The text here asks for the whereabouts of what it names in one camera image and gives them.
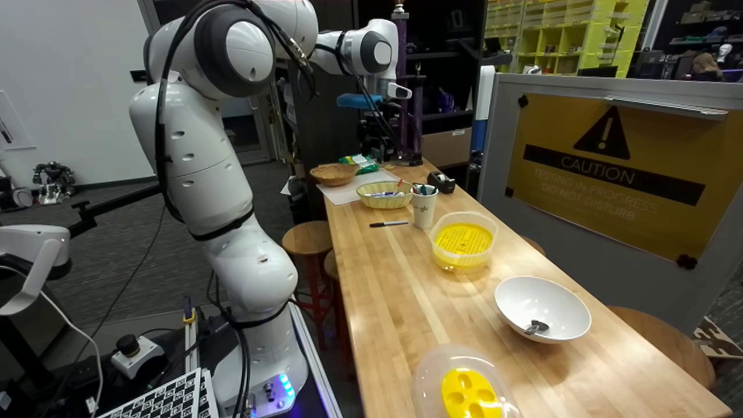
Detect yellow green shelf unit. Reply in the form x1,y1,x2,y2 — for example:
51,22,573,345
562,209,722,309
485,0,651,79

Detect brown woven basket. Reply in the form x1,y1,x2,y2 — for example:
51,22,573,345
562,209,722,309
309,163,357,189

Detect small black device on table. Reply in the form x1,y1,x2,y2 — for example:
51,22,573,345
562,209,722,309
427,172,456,195

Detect yellow caution sign panel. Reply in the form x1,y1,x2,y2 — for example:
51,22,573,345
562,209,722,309
479,74,743,331

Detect white paper cup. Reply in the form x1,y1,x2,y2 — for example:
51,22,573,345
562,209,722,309
412,183,440,230

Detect black marker on table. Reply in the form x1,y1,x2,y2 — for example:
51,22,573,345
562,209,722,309
369,220,410,227

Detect clear lid with yellow tray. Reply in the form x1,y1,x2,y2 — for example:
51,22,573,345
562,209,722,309
412,346,522,418

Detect person in background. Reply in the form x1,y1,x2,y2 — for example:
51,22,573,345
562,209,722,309
693,54,722,82

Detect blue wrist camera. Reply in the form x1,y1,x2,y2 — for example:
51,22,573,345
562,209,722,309
336,93,385,110

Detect clear container with yellow strainer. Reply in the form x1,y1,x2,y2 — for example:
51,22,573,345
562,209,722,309
427,211,498,273

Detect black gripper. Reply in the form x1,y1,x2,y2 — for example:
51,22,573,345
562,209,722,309
362,102,407,163

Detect yellow wicker basket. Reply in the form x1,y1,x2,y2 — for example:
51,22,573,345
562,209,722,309
356,182,412,209

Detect checkered calibration board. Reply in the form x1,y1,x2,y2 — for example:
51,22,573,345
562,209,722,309
100,370,219,418

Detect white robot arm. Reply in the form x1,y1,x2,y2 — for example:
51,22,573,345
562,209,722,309
130,0,410,415

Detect round wooden stool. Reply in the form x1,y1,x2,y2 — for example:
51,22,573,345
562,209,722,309
281,220,335,319

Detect white ceramic bowl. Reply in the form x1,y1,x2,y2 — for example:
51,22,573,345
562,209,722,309
495,277,592,345

